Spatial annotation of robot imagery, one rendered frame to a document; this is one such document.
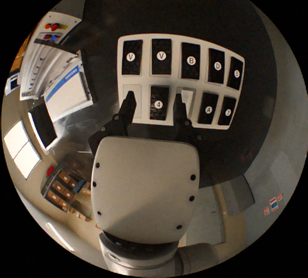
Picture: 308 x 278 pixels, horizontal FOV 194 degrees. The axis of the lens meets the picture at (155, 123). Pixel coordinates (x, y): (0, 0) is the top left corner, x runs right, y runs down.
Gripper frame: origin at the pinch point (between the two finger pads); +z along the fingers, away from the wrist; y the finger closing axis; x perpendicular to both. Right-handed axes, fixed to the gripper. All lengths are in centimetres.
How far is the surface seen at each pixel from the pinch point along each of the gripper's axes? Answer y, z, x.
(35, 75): -45.3, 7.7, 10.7
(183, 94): 7.0, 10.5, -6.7
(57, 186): -306, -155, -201
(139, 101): -5.5, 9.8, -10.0
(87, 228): -193, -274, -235
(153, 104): -1.0, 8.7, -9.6
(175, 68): 4.3, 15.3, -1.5
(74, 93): -31.4, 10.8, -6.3
